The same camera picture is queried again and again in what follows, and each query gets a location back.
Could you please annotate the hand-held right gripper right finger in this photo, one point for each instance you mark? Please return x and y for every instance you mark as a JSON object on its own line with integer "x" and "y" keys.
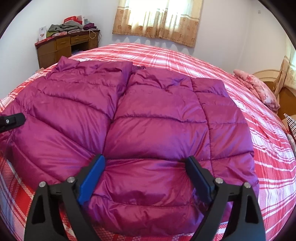
{"x": 200, "y": 180}

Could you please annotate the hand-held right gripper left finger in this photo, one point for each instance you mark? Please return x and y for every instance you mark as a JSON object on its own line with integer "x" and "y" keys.
{"x": 92, "y": 183}

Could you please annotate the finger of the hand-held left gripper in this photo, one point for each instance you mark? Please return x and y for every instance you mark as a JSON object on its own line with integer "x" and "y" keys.
{"x": 13, "y": 120}

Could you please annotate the magenta puffer jacket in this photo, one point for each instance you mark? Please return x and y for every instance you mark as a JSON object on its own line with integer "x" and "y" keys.
{"x": 150, "y": 129}

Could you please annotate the grey folded clothes pile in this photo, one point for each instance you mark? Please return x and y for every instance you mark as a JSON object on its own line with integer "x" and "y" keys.
{"x": 64, "y": 28}

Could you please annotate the bed with red plaid sheet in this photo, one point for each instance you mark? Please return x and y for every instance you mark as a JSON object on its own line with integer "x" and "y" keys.
{"x": 266, "y": 150}

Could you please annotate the brown wooden desk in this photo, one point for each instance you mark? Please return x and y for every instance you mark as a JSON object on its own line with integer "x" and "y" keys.
{"x": 47, "y": 53}

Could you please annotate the white printed card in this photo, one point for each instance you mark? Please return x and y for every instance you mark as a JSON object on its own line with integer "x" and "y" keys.
{"x": 43, "y": 33}

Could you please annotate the green folded cloth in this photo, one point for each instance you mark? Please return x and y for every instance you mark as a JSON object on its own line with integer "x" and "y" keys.
{"x": 50, "y": 34}

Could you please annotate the striped cloth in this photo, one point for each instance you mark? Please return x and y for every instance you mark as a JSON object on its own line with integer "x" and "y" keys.
{"x": 291, "y": 126}

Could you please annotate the pink floral folded quilt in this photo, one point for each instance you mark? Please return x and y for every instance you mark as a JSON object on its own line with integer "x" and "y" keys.
{"x": 259, "y": 89}

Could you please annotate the red gift box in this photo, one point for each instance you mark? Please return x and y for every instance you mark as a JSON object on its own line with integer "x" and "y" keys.
{"x": 71, "y": 20}

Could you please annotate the light wooden headboard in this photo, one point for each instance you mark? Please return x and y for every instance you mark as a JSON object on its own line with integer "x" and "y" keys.
{"x": 285, "y": 95}

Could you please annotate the purple folded cloth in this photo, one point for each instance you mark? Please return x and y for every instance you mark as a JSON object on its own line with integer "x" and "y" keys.
{"x": 90, "y": 26}

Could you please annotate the beige patterned window curtain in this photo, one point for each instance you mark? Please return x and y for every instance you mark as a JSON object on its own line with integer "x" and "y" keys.
{"x": 178, "y": 30}

